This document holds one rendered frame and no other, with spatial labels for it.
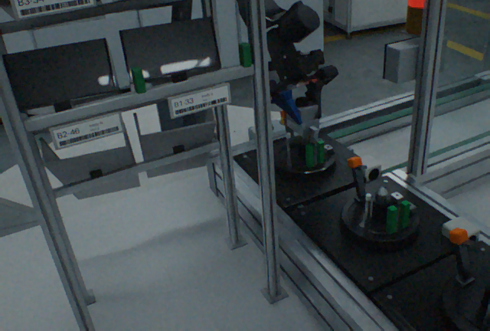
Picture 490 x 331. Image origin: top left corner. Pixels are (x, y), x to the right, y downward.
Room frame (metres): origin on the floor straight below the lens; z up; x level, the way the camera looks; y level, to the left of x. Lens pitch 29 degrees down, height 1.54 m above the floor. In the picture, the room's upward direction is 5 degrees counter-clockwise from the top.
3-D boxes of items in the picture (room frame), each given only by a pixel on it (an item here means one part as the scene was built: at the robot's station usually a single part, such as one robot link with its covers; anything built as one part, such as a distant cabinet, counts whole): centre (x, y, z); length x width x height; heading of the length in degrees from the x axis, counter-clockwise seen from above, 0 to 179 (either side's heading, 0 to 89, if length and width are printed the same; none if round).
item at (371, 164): (0.86, -0.26, 0.97); 0.05 x 0.05 x 0.04; 24
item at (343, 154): (0.91, -0.13, 0.96); 0.24 x 0.24 x 0.02; 24
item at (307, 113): (0.90, -0.13, 1.09); 0.08 x 0.04 x 0.07; 24
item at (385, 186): (0.68, -0.23, 1.01); 0.24 x 0.24 x 0.13; 24
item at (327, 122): (1.16, -0.32, 0.91); 0.89 x 0.06 x 0.11; 114
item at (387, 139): (1.01, -0.41, 0.91); 0.84 x 0.28 x 0.10; 114
